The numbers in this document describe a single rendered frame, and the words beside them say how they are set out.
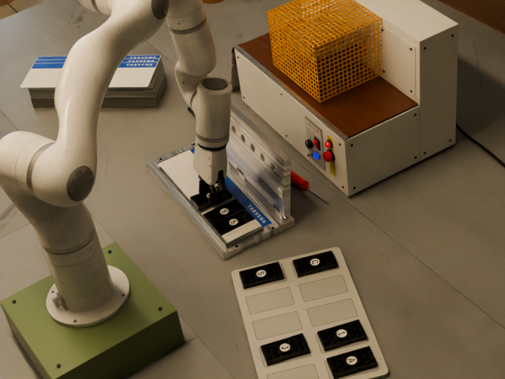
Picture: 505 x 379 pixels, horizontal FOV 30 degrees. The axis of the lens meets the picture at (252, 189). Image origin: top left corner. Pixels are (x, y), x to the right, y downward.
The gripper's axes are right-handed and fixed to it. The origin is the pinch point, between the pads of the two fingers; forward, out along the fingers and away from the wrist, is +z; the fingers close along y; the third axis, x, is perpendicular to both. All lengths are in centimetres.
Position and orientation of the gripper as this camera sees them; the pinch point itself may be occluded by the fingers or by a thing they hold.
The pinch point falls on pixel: (210, 192)
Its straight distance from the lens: 243.8
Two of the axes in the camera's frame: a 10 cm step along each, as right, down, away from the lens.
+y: 5.0, 5.2, -6.9
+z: -0.6, 8.2, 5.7
